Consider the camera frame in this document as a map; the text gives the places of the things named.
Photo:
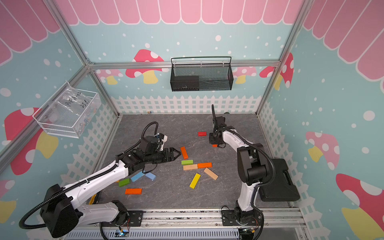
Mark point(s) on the yellow long block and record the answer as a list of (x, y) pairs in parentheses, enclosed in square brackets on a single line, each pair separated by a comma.
[(195, 180)]

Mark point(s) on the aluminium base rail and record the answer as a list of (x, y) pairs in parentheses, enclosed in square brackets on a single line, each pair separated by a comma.
[(200, 224)]

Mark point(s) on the natural wood block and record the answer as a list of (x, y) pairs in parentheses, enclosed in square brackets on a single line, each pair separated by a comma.
[(190, 167), (211, 174)]

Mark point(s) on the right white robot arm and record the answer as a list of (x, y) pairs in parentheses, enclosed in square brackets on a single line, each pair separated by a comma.
[(255, 169)]

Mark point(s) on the green block lower left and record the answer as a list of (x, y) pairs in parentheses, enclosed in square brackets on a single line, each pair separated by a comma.
[(124, 182)]

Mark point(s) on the clear plastic bag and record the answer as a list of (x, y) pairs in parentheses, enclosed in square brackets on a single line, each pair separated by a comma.
[(70, 104)]

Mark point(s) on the light blue short block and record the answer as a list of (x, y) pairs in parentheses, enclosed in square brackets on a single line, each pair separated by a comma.
[(151, 176)]

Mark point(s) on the natural wood block right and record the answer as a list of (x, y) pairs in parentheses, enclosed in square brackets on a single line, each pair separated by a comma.
[(211, 174)]

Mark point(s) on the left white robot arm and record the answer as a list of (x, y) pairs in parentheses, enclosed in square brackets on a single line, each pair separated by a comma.
[(65, 208)]

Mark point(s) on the light blue long block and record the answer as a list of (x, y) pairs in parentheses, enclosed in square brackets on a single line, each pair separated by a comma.
[(137, 176)]

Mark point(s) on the orange block short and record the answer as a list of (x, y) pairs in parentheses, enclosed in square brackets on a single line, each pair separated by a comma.
[(205, 165)]

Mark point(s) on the black wire basket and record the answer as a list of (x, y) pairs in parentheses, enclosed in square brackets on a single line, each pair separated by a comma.
[(215, 73)]

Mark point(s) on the yellow handled tool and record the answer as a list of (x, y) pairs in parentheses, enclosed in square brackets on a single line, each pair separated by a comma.
[(92, 200)]

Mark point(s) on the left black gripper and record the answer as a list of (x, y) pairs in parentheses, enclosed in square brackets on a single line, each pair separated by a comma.
[(170, 158)]

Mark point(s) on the natural wood block left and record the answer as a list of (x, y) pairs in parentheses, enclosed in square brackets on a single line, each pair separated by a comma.
[(190, 167)]

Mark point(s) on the red small block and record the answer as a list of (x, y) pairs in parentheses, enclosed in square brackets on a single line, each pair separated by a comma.
[(202, 133)]

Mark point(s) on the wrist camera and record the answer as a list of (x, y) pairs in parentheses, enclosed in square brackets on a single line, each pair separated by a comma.
[(153, 144), (219, 122)]

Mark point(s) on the green block centre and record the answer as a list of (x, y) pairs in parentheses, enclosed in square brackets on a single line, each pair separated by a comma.
[(187, 162)]

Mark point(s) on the orange block front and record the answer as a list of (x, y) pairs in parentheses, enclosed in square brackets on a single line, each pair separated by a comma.
[(136, 191)]

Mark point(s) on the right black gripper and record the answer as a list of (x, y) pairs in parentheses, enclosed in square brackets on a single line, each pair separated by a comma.
[(211, 139)]

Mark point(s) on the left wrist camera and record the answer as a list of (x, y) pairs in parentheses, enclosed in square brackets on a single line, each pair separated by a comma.
[(153, 144)]

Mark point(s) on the green block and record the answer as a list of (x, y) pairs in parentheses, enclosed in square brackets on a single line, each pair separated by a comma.
[(187, 162), (124, 182)]

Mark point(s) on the black box in basket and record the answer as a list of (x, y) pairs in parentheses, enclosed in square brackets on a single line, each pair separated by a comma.
[(185, 83)]

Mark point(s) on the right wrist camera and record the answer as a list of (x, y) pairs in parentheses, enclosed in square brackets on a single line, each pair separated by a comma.
[(219, 122)]

